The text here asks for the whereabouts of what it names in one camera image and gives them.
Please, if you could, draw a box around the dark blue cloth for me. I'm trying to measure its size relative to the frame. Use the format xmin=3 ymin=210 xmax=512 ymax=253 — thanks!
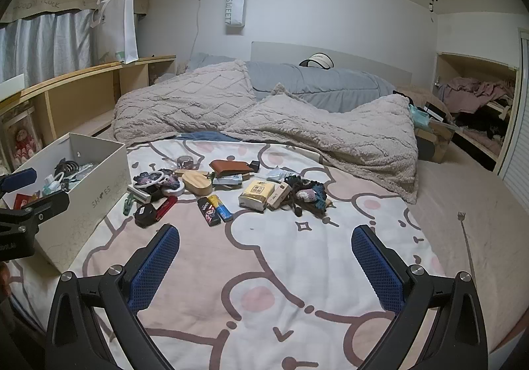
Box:
xmin=182 ymin=131 xmax=240 ymax=143

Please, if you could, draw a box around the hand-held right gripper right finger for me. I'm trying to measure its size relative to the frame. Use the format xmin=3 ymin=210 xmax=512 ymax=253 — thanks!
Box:
xmin=351 ymin=224 xmax=488 ymax=370

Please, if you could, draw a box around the wooden shelf unit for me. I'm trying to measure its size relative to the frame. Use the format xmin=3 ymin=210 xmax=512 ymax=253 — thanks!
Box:
xmin=0 ymin=55 xmax=178 ymax=172

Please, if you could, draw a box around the cardboard box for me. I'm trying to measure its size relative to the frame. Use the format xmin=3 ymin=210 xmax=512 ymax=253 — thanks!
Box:
xmin=415 ymin=122 xmax=455 ymax=164

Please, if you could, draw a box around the small beige box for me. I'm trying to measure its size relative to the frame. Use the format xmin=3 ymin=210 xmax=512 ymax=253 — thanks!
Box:
xmin=265 ymin=182 xmax=291 ymax=209

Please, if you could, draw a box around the black patterned lighter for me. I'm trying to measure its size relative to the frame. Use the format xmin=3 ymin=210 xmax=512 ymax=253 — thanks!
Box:
xmin=197 ymin=199 xmax=222 ymax=226

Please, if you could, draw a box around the white tote bag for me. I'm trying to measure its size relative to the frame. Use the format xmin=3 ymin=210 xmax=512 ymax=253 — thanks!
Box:
xmin=90 ymin=0 xmax=139 ymax=65

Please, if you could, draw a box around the beige fluffy blanket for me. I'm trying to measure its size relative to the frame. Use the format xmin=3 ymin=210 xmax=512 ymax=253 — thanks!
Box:
xmin=112 ymin=60 xmax=419 ymax=205

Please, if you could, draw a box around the blue tissue pack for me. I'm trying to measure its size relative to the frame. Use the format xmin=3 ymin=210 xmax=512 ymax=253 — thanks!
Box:
xmin=215 ymin=174 xmax=244 ymax=188

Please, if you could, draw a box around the cartoon printed blanket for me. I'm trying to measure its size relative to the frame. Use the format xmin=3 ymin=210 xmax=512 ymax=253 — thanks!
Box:
xmin=8 ymin=139 xmax=447 ymax=370

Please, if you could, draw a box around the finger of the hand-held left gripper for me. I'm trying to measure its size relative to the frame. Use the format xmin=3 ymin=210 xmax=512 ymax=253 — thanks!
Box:
xmin=0 ymin=170 xmax=37 ymax=193
xmin=0 ymin=190 xmax=70 ymax=230

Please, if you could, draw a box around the white visor cap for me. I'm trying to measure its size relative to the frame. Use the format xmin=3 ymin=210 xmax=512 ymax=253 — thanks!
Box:
xmin=299 ymin=53 xmax=334 ymax=71

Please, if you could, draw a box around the red tube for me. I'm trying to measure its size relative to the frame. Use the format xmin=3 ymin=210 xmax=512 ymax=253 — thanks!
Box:
xmin=155 ymin=196 xmax=178 ymax=218

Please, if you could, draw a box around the grey headboard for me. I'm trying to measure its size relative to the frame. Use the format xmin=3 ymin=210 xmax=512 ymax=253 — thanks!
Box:
xmin=251 ymin=41 xmax=413 ymax=86

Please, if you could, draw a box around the grey duvet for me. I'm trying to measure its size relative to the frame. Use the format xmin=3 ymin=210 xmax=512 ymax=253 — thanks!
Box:
xmin=246 ymin=61 xmax=397 ymax=112

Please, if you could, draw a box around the beige bed sheet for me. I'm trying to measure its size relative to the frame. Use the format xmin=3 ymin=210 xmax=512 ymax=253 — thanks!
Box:
xmin=413 ymin=147 xmax=529 ymax=354

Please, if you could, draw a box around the oval wooden box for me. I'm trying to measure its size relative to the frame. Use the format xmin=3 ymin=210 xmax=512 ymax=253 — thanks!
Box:
xmin=182 ymin=171 xmax=213 ymax=194

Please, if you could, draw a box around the pile of clothes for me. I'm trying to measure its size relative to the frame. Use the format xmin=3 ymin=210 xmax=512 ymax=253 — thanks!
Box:
xmin=436 ymin=77 xmax=515 ymax=115

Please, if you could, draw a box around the white shoe box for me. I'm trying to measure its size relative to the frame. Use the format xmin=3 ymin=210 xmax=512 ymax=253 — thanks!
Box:
xmin=2 ymin=132 xmax=132 ymax=267

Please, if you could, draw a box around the wooden closet shelving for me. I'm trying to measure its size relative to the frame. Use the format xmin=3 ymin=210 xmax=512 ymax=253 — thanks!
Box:
xmin=432 ymin=52 xmax=519 ymax=172

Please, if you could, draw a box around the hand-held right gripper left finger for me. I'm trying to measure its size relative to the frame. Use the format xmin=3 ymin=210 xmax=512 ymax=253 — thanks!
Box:
xmin=45 ymin=224 xmax=181 ymax=370

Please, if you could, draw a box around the yellow and blue lighter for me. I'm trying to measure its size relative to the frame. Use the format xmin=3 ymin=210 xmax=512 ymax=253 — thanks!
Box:
xmin=207 ymin=195 xmax=233 ymax=223

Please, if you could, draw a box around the dark crochet yarn bundle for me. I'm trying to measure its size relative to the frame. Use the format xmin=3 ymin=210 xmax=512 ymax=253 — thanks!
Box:
xmin=284 ymin=174 xmax=331 ymax=216

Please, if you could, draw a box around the yellow packet box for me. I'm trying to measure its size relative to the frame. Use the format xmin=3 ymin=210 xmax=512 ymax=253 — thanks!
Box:
xmin=238 ymin=180 xmax=275 ymax=211

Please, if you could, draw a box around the grey pillow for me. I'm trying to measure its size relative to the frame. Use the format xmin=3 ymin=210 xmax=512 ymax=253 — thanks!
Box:
xmin=188 ymin=52 xmax=232 ymax=71

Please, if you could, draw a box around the brown leather case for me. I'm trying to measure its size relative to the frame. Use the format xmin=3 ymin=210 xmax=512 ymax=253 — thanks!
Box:
xmin=209 ymin=159 xmax=260 ymax=177

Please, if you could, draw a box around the black tape measure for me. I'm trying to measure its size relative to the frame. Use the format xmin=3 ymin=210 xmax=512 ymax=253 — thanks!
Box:
xmin=134 ymin=205 xmax=160 ymax=228

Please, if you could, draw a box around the white board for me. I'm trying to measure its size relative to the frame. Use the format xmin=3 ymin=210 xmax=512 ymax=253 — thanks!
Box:
xmin=0 ymin=73 xmax=25 ymax=102

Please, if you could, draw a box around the teal packet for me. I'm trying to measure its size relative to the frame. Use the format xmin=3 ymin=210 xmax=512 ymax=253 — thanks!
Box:
xmin=409 ymin=106 xmax=432 ymax=127

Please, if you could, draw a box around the small white box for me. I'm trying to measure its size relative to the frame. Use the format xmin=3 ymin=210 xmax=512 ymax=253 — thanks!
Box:
xmin=127 ymin=184 xmax=151 ymax=203

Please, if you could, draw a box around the red packet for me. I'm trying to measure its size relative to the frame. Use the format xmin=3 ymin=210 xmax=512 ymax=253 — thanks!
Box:
xmin=14 ymin=193 xmax=40 ymax=209

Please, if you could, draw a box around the white hanging cable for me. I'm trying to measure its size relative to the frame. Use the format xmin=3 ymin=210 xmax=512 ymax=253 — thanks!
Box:
xmin=191 ymin=0 xmax=207 ymax=65

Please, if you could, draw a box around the red dressed doll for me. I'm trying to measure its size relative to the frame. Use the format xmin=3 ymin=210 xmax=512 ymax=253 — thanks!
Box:
xmin=12 ymin=128 xmax=36 ymax=160

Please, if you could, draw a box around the round white-rimmed mirror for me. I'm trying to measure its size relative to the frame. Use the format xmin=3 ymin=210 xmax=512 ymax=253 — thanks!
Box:
xmin=133 ymin=172 xmax=166 ymax=190

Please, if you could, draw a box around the metal back scratcher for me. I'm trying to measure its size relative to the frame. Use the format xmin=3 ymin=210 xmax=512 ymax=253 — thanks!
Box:
xmin=457 ymin=211 xmax=476 ymax=276

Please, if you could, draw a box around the hanging white paper bag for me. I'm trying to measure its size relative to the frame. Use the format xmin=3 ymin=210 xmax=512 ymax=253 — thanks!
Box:
xmin=225 ymin=0 xmax=247 ymax=35

